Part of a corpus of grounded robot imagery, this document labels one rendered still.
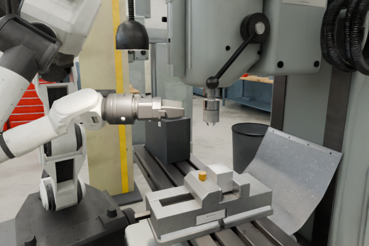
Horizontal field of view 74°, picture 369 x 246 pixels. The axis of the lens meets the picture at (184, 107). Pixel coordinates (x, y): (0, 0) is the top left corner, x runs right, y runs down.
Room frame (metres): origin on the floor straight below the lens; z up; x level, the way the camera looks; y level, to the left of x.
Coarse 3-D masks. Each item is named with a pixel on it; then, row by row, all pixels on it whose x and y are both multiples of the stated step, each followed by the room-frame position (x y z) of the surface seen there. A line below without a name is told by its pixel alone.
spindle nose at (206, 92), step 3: (204, 90) 0.69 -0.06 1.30; (207, 90) 0.68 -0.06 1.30; (210, 90) 0.68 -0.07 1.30; (213, 90) 0.68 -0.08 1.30; (216, 90) 0.68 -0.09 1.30; (219, 90) 0.69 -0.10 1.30; (204, 93) 0.69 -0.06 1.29; (207, 93) 0.68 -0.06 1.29; (210, 93) 0.68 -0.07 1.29; (213, 93) 0.68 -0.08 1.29; (216, 93) 0.68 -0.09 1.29; (219, 93) 0.69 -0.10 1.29; (207, 96) 0.68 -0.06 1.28; (210, 96) 0.68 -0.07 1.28; (213, 96) 0.68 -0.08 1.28; (216, 96) 0.68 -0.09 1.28
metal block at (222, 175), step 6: (210, 168) 0.65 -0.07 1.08; (216, 168) 0.65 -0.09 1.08; (222, 168) 0.65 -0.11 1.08; (228, 168) 0.65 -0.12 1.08; (210, 174) 0.65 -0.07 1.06; (216, 174) 0.61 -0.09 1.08; (222, 174) 0.62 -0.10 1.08; (228, 174) 0.63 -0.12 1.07; (216, 180) 0.61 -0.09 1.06; (222, 180) 0.62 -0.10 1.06; (228, 180) 0.63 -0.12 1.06; (222, 186) 0.62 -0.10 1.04; (228, 186) 0.63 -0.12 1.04; (222, 192) 0.62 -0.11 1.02
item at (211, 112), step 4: (204, 104) 0.69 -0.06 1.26; (208, 104) 0.68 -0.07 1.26; (212, 104) 0.68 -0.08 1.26; (216, 104) 0.68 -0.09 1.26; (204, 108) 0.69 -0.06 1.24; (208, 108) 0.68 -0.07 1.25; (212, 108) 0.68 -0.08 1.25; (216, 108) 0.68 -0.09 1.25; (204, 112) 0.69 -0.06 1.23; (208, 112) 0.68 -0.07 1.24; (212, 112) 0.68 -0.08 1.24; (216, 112) 0.68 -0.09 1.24; (204, 116) 0.69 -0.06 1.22; (208, 116) 0.68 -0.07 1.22; (212, 116) 0.68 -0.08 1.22; (216, 116) 0.68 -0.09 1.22; (204, 120) 0.69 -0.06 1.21; (208, 120) 0.68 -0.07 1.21; (212, 120) 0.68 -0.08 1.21; (216, 120) 0.68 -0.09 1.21
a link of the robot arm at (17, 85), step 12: (0, 72) 0.62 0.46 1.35; (12, 72) 0.63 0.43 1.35; (0, 84) 0.61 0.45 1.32; (12, 84) 0.62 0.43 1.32; (24, 84) 0.65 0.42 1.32; (0, 96) 0.60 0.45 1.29; (12, 96) 0.62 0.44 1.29; (0, 108) 0.59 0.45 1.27; (12, 108) 0.63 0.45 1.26; (0, 120) 0.59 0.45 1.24; (0, 132) 0.64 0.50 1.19
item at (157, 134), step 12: (168, 120) 0.99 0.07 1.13; (180, 120) 1.00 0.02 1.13; (156, 132) 1.04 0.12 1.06; (168, 132) 0.97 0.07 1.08; (180, 132) 1.00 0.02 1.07; (156, 144) 1.04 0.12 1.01; (168, 144) 0.97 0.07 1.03; (180, 144) 1.00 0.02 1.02; (156, 156) 1.05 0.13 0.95; (168, 156) 0.97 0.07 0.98; (180, 156) 1.00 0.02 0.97
